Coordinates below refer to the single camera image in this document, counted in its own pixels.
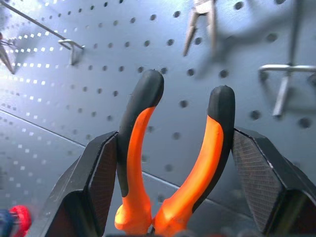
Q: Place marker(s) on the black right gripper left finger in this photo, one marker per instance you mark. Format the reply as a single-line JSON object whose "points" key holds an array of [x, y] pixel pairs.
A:
{"points": [[81, 187]]}

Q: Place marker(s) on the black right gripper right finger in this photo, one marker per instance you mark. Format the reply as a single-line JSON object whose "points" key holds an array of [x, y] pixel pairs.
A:
{"points": [[271, 182]]}

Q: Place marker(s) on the hanging silver metal tool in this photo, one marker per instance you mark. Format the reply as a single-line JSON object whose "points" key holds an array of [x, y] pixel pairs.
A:
{"points": [[201, 22]]}

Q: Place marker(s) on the silver tool at left edge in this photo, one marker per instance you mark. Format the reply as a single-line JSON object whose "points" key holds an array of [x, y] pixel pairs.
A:
{"points": [[6, 53]]}

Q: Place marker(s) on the grey metal pegboard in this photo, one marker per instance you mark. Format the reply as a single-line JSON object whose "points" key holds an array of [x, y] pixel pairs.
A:
{"points": [[103, 81]]}

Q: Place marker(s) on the long silver pegboard hook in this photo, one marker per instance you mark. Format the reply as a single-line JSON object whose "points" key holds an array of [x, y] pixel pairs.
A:
{"points": [[47, 30]]}

